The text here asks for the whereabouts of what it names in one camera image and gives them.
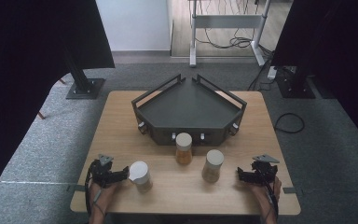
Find black metal stand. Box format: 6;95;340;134
62;46;106;101
275;64;317;100

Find left hand-held gripper cable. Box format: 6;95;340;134
84;162;97;217

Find orange spice jar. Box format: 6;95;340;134
175;132;194;166

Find spice jar with flip lid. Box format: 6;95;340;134
128;161;154;193

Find black cable bundle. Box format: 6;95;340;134
195;0;274;50

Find right hand-held gripper cable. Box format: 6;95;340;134
260;169;280;218

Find black curtain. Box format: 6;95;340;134
270;0;358;154
0;0;116;207

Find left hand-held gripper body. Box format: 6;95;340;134
89;153;119;189

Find beige spice jar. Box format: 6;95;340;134
201;149;226;184

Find black corner shelf rack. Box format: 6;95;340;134
131;73;248;147

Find person's left hand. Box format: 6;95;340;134
89;181;119;217

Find white power strip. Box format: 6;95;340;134
267;65;279;80

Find hand-held gripper cable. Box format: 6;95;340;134
84;162;97;217
260;169;280;218

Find white desk frame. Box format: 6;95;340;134
188;0;273;68

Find looped black cable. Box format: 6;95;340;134
273;112;306;134

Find person's right hand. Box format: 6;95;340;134
249;175;283;217

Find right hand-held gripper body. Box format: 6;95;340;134
249;153;281;188

